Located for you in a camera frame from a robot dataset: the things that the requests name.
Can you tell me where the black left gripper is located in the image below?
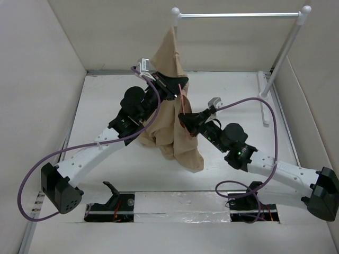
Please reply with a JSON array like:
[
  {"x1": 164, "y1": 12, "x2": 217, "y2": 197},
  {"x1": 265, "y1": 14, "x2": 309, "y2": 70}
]
[{"x1": 139, "y1": 71, "x2": 187, "y2": 122}]

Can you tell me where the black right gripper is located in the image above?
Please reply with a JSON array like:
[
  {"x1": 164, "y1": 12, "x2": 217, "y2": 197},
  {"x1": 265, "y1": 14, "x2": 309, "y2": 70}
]
[{"x1": 178, "y1": 108, "x2": 228, "y2": 153}]

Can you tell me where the pink wire hanger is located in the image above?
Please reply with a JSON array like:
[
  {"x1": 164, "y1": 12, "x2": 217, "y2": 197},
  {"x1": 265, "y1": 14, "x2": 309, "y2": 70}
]
[{"x1": 178, "y1": 84, "x2": 190, "y2": 139}]

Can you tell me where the beige t shirt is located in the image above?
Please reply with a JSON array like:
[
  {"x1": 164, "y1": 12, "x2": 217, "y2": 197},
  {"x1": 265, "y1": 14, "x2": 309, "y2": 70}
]
[{"x1": 138, "y1": 27, "x2": 204, "y2": 172}]

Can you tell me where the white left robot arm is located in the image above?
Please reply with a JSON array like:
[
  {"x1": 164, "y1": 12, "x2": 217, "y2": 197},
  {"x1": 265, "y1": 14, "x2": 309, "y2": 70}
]
[{"x1": 41, "y1": 71, "x2": 189, "y2": 214}]

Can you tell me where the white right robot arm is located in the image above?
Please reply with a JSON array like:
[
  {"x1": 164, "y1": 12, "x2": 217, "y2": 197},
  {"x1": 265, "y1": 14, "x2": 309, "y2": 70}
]
[{"x1": 179, "y1": 108, "x2": 338, "y2": 222}]

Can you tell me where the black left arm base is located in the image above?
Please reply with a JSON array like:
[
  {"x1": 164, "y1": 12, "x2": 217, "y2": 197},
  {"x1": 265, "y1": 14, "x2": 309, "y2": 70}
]
[{"x1": 84, "y1": 181, "x2": 135, "y2": 223}]

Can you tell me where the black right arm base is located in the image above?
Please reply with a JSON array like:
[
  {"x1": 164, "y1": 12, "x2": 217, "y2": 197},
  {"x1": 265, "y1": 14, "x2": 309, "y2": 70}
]
[{"x1": 225, "y1": 195, "x2": 279, "y2": 223}]

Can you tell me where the white clothes rack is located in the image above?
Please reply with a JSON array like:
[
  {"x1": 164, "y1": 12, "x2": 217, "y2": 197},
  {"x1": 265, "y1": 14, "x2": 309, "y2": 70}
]
[{"x1": 169, "y1": 5, "x2": 312, "y2": 127}]

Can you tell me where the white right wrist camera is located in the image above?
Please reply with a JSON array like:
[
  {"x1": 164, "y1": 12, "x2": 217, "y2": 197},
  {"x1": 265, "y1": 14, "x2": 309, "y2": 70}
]
[{"x1": 208, "y1": 97, "x2": 223, "y2": 109}]

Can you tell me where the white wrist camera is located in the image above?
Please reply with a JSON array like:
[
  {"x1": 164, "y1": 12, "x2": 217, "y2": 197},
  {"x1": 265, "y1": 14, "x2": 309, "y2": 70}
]
[
  {"x1": 208, "y1": 97, "x2": 223, "y2": 109},
  {"x1": 136, "y1": 58, "x2": 150, "y2": 73}
]

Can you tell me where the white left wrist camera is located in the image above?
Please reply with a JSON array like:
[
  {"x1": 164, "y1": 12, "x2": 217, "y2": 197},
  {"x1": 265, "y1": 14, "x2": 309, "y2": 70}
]
[{"x1": 136, "y1": 58, "x2": 150, "y2": 73}]

